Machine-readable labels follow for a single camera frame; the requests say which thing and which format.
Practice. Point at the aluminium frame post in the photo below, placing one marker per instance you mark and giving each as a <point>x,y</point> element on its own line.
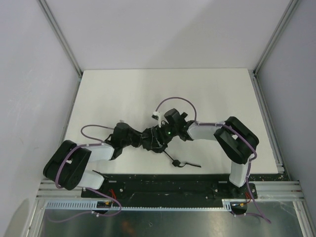
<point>277,33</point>
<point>43,4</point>

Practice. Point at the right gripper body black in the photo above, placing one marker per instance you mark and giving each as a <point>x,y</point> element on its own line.
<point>156,138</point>

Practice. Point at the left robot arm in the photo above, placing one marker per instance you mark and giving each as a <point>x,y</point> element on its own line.
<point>67,167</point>

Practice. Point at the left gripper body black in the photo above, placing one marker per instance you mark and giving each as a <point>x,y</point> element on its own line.
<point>138,138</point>

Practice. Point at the left aluminium frame post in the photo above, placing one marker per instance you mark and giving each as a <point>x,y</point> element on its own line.
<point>43,4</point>

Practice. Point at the grey slotted cable duct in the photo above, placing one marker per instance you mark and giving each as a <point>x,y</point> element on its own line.
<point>102,205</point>

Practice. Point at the black folding umbrella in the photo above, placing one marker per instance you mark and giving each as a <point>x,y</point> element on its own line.
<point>153,143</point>

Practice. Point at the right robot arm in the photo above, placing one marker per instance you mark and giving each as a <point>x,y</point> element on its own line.
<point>236,140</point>

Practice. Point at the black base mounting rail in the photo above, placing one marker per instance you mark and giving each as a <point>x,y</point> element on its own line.
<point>178,190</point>

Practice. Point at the right aluminium frame post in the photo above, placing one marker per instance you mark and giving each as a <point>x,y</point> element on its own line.
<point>277,33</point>

